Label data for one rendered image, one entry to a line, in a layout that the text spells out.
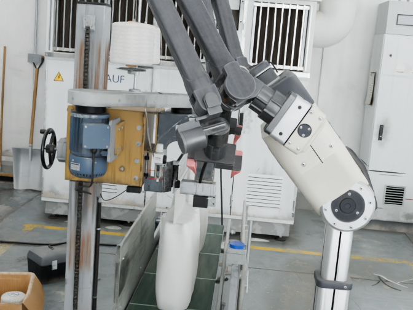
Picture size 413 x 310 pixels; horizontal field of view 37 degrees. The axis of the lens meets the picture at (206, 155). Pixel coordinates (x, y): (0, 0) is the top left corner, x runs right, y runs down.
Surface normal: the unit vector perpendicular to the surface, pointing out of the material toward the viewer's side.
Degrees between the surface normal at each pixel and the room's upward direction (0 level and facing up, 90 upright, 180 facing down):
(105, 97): 90
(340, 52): 90
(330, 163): 115
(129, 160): 90
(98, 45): 90
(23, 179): 76
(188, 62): 67
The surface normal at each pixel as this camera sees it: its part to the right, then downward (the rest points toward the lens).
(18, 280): 0.17, 0.19
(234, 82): 0.21, -0.24
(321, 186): 0.26, 0.59
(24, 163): -0.05, -0.07
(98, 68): -0.07, 0.17
